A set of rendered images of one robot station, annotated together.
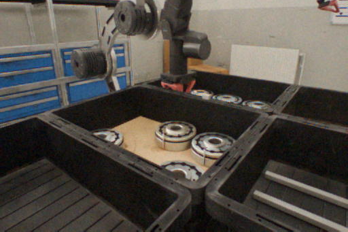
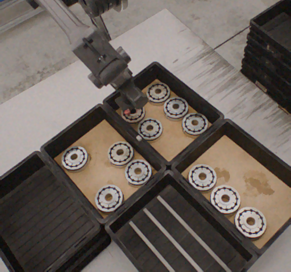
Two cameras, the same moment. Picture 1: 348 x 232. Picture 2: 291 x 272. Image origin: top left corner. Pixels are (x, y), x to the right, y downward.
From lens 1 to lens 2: 1.03 m
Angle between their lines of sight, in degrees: 43
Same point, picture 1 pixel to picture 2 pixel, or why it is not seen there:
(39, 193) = (48, 192)
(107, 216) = (78, 210)
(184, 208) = (95, 231)
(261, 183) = (153, 201)
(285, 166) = (174, 191)
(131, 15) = (91, 8)
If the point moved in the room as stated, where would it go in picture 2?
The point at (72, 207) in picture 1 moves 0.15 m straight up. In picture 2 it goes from (63, 202) to (49, 189)
